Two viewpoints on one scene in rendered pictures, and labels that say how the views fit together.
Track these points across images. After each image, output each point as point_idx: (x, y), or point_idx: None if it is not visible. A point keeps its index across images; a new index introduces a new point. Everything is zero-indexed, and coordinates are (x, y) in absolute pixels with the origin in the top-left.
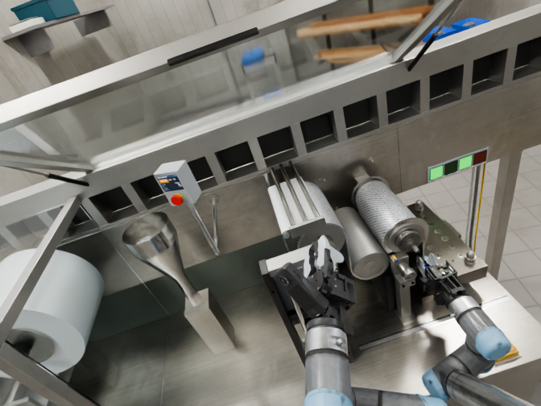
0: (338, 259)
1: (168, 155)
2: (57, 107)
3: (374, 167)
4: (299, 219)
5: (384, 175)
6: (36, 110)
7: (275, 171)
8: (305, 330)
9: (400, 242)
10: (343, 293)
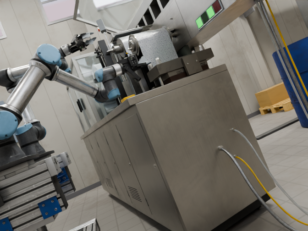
0: (86, 36)
1: (131, 26)
2: (76, 5)
3: (175, 23)
4: (116, 37)
5: (180, 27)
6: (74, 6)
7: (150, 30)
8: None
9: (129, 46)
10: (76, 41)
